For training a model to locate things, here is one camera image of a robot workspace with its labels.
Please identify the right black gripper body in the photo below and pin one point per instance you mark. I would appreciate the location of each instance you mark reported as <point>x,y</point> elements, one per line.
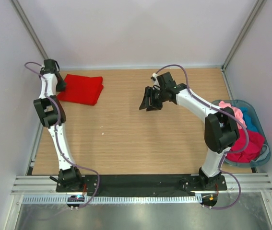
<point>157,97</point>

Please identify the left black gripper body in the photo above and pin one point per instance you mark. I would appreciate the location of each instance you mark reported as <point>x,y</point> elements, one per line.
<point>61,85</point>

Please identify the red t shirt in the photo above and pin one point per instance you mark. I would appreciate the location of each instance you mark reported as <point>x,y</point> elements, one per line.
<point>81,89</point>

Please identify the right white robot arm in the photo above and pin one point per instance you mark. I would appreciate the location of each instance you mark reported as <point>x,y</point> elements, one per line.
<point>220,128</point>

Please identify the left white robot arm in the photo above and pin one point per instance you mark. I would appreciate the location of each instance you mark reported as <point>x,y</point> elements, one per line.
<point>53,118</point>

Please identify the light pink t shirt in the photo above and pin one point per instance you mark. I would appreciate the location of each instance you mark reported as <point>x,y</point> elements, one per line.
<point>237,112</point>

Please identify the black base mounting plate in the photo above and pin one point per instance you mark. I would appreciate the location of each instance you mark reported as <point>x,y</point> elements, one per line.
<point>149,185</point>

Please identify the blue t shirt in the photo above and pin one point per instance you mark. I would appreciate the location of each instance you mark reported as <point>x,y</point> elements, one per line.
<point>248,120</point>

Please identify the teal plastic laundry basket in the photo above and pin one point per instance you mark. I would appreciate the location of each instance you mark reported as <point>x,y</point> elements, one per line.
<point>246,158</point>

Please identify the grey t shirt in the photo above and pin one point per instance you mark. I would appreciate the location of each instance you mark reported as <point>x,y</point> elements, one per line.
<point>265,150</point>

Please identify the slotted cable duct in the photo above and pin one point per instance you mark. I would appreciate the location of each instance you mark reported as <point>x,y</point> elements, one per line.
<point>102,200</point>

